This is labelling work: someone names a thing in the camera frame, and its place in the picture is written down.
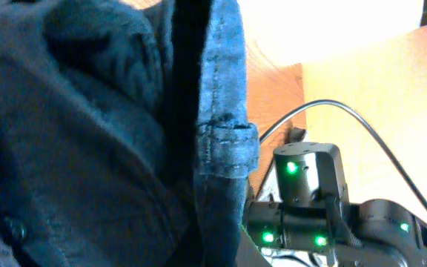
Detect navy blue shorts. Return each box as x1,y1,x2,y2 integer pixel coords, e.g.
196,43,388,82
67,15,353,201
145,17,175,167
0,0,259,266

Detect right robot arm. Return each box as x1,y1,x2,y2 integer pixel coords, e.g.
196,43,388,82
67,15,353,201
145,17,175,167
243,142,427,267

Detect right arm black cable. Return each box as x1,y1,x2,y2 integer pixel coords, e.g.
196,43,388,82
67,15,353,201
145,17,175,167
259,99,427,240

